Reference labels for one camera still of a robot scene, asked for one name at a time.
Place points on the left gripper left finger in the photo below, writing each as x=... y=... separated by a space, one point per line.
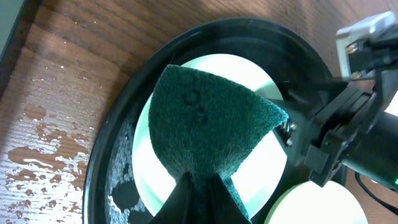
x=178 y=208

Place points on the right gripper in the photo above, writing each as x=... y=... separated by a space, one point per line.
x=347 y=126

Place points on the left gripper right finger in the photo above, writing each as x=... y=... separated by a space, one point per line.
x=221 y=207

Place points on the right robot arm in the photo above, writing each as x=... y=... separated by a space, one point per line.
x=332 y=123

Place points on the green yellow scrub sponge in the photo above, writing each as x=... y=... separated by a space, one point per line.
x=205 y=124

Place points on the black round serving tray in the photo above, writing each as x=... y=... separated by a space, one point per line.
x=110 y=193

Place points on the mint plate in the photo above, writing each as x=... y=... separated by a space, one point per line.
x=257 y=177
x=310 y=203

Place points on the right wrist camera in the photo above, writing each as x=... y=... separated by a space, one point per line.
x=366 y=46

